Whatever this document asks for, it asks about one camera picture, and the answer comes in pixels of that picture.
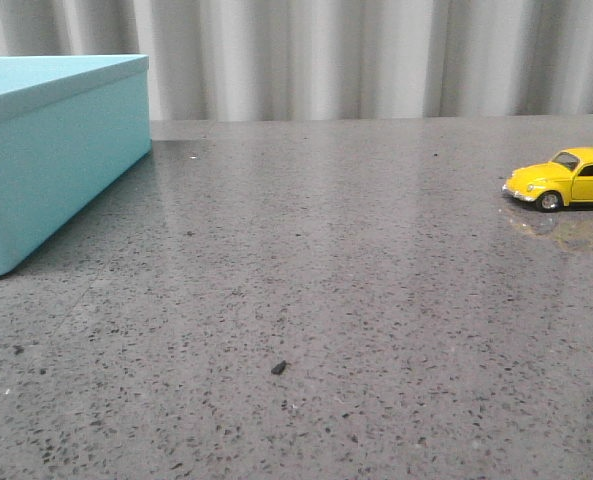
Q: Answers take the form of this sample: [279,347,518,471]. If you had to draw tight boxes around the light blue storage box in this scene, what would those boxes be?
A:
[0,54,151,276]

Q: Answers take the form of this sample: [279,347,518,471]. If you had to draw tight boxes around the grey pleated curtain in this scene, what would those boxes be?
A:
[0,0,593,121]

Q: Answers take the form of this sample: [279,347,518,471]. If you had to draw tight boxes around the small black debris piece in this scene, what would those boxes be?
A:
[271,360,287,375]

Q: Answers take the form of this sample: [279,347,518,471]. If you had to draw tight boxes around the yellow toy beetle car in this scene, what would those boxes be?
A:
[502,147,593,212]

